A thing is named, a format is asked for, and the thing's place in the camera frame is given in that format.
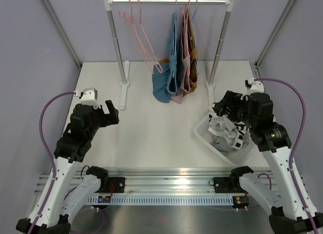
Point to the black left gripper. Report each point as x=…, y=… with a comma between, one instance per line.
x=108, y=119

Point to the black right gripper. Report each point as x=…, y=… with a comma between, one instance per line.
x=232, y=99

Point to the black white striped tank top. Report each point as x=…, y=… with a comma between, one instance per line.
x=222, y=126

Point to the grey tank top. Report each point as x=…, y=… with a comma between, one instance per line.
x=224, y=143

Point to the blue tank top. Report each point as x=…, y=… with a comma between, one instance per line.
x=164, y=76

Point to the light blue hanger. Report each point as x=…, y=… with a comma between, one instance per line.
x=174, y=29

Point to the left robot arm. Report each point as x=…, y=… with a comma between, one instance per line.
x=56, y=208

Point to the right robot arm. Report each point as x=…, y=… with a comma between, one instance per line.
x=291, y=210

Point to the pink tank top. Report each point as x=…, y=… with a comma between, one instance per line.
x=182, y=89

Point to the brown tank top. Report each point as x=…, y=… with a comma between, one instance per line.
x=193, y=78

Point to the white clothes rack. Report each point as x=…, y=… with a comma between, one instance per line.
x=124, y=65

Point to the white plastic laundry basket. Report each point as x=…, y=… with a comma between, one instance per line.
x=234, y=158

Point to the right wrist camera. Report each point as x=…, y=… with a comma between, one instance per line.
x=253, y=86

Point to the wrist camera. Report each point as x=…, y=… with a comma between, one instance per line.
x=253, y=86
x=88, y=97

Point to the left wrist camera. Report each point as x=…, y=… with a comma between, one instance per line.
x=88, y=97

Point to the aluminium rail base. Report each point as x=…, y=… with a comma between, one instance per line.
x=169, y=181

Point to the white cable duct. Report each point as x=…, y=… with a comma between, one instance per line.
x=162, y=200

